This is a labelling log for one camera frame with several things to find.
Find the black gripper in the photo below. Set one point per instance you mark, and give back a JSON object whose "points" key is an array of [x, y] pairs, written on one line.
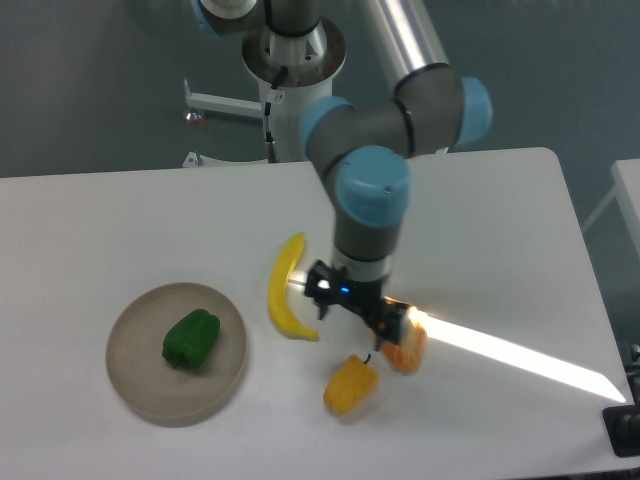
{"points": [[359, 287]]}

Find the green bell pepper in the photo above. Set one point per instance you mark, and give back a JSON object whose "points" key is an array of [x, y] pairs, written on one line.
{"points": [[188, 343]]}

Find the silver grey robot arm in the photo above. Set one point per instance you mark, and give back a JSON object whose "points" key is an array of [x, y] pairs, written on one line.
{"points": [[360, 156]]}

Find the yellow bell pepper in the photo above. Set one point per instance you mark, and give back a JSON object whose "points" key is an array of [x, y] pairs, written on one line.
{"points": [[350, 385]]}

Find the beige round plate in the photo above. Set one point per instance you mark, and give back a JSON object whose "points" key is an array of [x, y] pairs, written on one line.
{"points": [[148, 383]]}

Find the yellow banana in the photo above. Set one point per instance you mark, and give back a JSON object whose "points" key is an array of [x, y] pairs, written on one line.
{"points": [[283, 318]]}

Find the orange peeled tangerine piece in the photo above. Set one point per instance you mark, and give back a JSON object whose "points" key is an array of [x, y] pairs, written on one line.
{"points": [[407, 355]]}

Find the black device at table edge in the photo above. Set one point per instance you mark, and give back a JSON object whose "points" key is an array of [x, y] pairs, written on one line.
{"points": [[622, 422]]}

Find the white side table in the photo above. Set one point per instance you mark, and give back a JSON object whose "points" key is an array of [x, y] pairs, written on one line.
{"points": [[625, 191]]}

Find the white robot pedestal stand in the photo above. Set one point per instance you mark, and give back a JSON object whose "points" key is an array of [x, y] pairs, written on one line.
{"points": [[292, 73]]}

